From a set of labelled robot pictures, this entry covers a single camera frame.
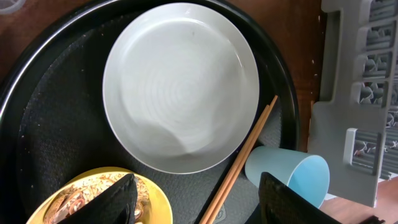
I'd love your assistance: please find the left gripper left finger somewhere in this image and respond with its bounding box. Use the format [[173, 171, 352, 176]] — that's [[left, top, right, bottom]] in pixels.
[[60, 174, 137, 224]]

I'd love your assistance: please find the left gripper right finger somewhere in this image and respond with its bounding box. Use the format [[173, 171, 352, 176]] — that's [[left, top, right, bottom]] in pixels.
[[246, 172, 340, 224]]

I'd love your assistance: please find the blue plastic cup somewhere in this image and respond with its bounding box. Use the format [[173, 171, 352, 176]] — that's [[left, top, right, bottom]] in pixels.
[[245, 146, 330, 208]]

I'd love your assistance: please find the grey dishwasher rack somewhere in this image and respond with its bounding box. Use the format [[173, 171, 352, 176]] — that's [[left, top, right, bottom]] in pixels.
[[307, 0, 397, 207]]

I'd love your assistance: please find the yellow bowl with food scraps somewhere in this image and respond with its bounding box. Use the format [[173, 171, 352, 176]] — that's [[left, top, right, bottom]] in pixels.
[[27, 167, 173, 224]]

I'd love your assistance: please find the wooden chopstick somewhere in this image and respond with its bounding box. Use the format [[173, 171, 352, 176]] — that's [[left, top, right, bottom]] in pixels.
[[200, 105, 269, 224], [200, 95, 278, 224]]

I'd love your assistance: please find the round black tray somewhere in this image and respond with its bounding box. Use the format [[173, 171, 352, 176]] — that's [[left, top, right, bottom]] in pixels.
[[1, 1, 300, 223]]

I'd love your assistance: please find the grey ceramic plate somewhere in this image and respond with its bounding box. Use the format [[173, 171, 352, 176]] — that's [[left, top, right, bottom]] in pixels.
[[102, 2, 259, 174]]

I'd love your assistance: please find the clear plastic bin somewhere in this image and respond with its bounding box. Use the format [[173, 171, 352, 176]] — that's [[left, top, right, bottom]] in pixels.
[[0, 0, 25, 15]]

